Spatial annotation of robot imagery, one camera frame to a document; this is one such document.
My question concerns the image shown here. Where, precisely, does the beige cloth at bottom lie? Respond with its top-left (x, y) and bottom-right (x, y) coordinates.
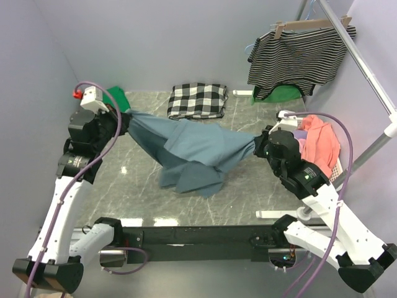
top-left (34, 292), bottom-right (73, 298)

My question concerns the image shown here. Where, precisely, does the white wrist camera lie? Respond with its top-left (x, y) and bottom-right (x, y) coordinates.
top-left (73, 86), bottom-right (109, 114)
top-left (274, 110), bottom-right (303, 132)

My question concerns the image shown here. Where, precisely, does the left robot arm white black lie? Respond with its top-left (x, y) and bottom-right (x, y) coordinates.
top-left (12, 111), bottom-right (132, 297)

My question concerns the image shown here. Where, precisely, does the folded black white checkered shirt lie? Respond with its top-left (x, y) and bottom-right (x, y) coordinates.
top-left (167, 83), bottom-right (228, 120)

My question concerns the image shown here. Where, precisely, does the coral pink shirt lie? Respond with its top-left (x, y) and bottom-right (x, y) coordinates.
top-left (298, 114), bottom-right (341, 178)

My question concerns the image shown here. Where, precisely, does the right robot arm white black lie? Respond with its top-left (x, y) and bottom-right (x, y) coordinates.
top-left (254, 125), bottom-right (396, 293)

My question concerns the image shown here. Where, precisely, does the folded green t shirt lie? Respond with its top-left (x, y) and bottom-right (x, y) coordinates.
top-left (102, 86), bottom-right (130, 113)

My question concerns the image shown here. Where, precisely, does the silver clothes rack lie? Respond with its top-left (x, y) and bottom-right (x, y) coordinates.
top-left (233, 0), bottom-right (397, 220)

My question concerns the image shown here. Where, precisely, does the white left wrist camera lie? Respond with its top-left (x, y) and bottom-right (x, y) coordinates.
top-left (73, 86), bottom-right (109, 114)

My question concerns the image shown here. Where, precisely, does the wooden clip hanger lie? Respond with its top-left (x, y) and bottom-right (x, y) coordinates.
top-left (274, 19), bottom-right (333, 40)

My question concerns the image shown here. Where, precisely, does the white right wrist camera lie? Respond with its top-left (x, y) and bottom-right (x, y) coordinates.
top-left (274, 110), bottom-right (303, 132)

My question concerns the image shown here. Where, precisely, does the blue t shirt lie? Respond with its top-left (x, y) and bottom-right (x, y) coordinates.
top-left (127, 109), bottom-right (255, 197)

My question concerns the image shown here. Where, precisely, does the aluminium frame rail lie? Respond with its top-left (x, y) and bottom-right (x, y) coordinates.
top-left (17, 93), bottom-right (94, 298)

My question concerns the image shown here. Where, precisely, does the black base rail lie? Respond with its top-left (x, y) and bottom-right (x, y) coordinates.
top-left (105, 225), bottom-right (290, 262)

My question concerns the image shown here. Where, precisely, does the lilac garment in basket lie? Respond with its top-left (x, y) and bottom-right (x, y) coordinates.
top-left (293, 130), bottom-right (308, 140)

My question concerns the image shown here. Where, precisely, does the green garment under striped shirt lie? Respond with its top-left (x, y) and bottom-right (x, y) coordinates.
top-left (251, 84), bottom-right (304, 105)

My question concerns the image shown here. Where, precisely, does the black white striped shirt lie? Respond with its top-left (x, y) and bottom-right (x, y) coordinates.
top-left (248, 28), bottom-right (347, 100)

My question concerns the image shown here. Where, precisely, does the white laundry basket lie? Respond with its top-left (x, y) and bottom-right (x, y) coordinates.
top-left (296, 119), bottom-right (345, 184)

